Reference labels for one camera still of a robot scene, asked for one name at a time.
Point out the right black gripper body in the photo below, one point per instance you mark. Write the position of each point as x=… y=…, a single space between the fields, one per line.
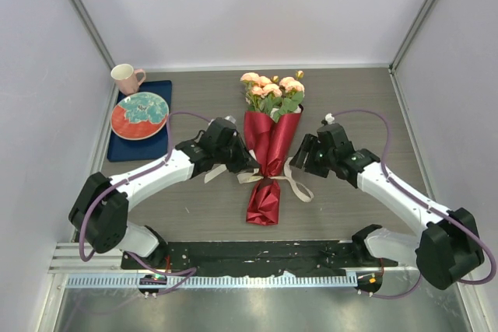
x=318 y=153

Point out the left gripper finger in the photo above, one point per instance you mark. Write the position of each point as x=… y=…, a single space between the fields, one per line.
x=247 y=161
x=239 y=148

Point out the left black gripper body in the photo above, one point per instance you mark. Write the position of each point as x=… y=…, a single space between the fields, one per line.
x=224 y=156

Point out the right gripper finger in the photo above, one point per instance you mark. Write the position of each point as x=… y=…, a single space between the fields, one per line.
x=306 y=153
x=319 y=167

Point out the cream ribbon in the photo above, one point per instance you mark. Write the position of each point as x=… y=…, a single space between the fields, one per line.
x=299 y=189

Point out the red wrapping paper sheet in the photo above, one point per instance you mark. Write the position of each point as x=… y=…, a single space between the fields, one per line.
x=270 y=141

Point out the pink fake flower bouquet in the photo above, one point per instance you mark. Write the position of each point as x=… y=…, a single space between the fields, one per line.
x=273 y=96

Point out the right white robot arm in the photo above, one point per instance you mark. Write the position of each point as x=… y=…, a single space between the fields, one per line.
x=444 y=245

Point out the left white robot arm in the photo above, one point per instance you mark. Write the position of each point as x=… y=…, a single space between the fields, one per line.
x=100 y=212

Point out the red and teal plate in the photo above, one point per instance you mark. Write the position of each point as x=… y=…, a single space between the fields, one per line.
x=139 y=116

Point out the pink ceramic mug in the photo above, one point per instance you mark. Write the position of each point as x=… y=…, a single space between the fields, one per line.
x=127 y=78

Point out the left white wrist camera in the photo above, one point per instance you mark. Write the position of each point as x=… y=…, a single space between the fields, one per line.
x=230 y=119

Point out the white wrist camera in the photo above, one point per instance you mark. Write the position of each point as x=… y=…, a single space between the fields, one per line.
x=328 y=119
x=230 y=119

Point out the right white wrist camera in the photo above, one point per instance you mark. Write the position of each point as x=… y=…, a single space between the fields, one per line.
x=328 y=119

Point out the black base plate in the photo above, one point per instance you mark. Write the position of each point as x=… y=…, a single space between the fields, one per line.
x=262 y=259

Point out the perforated metal rail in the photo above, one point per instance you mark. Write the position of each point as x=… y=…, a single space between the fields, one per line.
x=144 y=280

